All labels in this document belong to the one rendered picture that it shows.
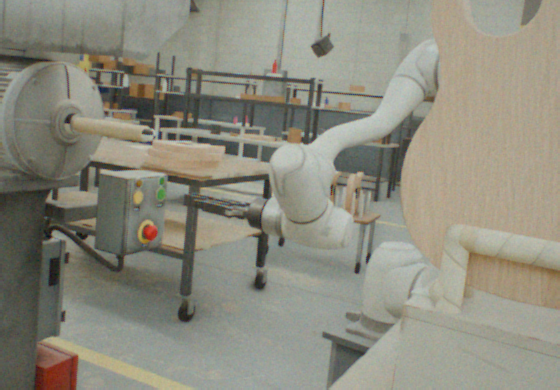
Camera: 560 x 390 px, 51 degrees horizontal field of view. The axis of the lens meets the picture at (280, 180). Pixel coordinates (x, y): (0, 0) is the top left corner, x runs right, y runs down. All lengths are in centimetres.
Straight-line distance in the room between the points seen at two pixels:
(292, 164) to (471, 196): 48
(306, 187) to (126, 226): 52
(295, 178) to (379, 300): 65
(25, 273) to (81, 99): 46
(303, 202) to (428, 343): 52
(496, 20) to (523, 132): 1147
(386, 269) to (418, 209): 91
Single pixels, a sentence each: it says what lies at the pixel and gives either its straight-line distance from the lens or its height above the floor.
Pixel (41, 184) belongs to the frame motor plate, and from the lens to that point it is 143.
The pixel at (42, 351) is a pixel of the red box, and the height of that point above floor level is 62.
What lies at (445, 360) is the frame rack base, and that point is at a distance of 79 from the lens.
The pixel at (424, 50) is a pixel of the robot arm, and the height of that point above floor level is 152.
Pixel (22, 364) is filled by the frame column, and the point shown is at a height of 64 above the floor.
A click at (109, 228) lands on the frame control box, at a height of 98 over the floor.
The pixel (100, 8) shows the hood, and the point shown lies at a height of 146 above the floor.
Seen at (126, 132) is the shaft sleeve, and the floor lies 125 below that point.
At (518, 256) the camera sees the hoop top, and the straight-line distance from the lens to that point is 75.
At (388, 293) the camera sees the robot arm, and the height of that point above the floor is 85.
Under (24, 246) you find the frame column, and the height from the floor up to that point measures 94.
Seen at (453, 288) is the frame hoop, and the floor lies 113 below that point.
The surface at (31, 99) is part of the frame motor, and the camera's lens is 130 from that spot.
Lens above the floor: 134
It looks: 7 degrees down
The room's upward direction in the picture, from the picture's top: 6 degrees clockwise
